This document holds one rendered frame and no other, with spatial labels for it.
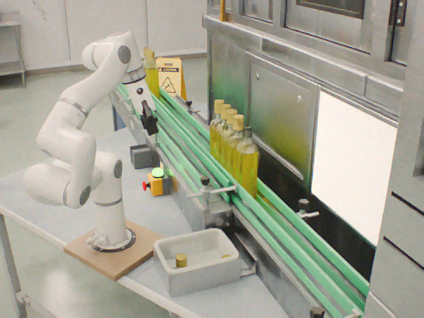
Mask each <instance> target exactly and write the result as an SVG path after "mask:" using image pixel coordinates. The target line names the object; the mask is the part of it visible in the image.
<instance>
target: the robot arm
mask: <svg viewBox="0 0 424 318"><path fill-rule="evenodd" d="M82 62H83V63H84V65H85V67H86V68H88V69H90V70H95V72H94V73H93V74H92V75H91V76H89V77H88V78H86V79H84V80H82V81H80V82H79V83H76V84H74V85H72V86H70V87H69V88H67V89H65V90H64V91H63V92H62V93H61V96H60V98H59V99H58V100H57V103H56V105H55V106H54V108H53V109H52V111H51V113H50V114H49V116H48V118H47V119H46V120H45V123H44V125H43V127H42V128H41V130H40V131H39V134H38V136H37V138H36V144H37V146H38V147H39V149H40V150H41V151H42V153H44V154H47V155H49V156H50V157H53V158H56V159H55V160H54V161H53V162H52V163H51V164H35V165H33V166H31V167H30V168H29V169H28V170H27V171H26V172H25V174H24V175H23V185H24V188H25V189H26V191H27V193H28V194H29V195H30V197H31V198H32V199H34V200H35V201H37V202H39V203H42V204H46V205H50V206H63V205H65V206H67V207H70V208H72V209H78V208H81V207H82V206H83V205H84V204H85V203H86V202H87V201H88V200H89V197H90V192H91V191H93V190H94V191H93V193H92V200H93V204H94V210H95V222H96V225H97V228H98V229H97V230H95V235H93V237H91V238H88V239H86V243H87V244H88V245H90V243H93V242H94V245H97V246H98V247H101V248H106V249H118V248H121V247H123V246H125V245H127V244H128V243H129V242H130V241H131V238H132V236H131V233H130V231H129V230H127V229H126V224H125V216H124V210H123V196H122V185H121V179H122V171H123V163H122V160H121V158H120V157H119V156H118V155H116V154H115V153H112V152H109V151H99V150H96V149H97V145H96V140H95V138H94V137H93V136H92V135H90V134H89V133H87V132H83V131H81V130H80V129H81V127H82V126H83V124H84V123H85V121H86V118H87V117H88V115H89V113H90V111H91V110H92V109H93V108H94V106H96V105H97V104H98V103H99V102H101V101H102V100H103V99H104V98H106V97H107V96H108V95H110V94H111V93H112V92H113V91H114V90H115V89H116V88H117V86H118V85H119V84H120V83H121V84H122V85H126V87H127V88H128V91H129V96H130V99H131V101H132V104H133V106H134V107H135V108H136V110H137V111H138V112H139V115H140V118H141V123H142V127H143V129H144V130H146V131H147V134H148V136H152V135H155V134H157V133H159V131H158V128H157V124H156V122H155V120H154V117H153V115H152V112H151V109H152V110H153V111H155V110H156V107H155V105H154V102H153V100H152V98H151V94H150V90H149V88H148V85H147V83H146V81H145V78H146V72H145V68H144V66H143V64H142V58H141V55H140V53H139V50H138V47H137V44H136V41H135V40H134V35H133V32H132V31H129V30H122V31H118V32H116V33H113V34H111V35H109V37H107V38H106V39H103V40H100V41H97V42H93V43H92V44H90V45H88V46H86V47H85V48H84V49H83V52H82Z"/></svg>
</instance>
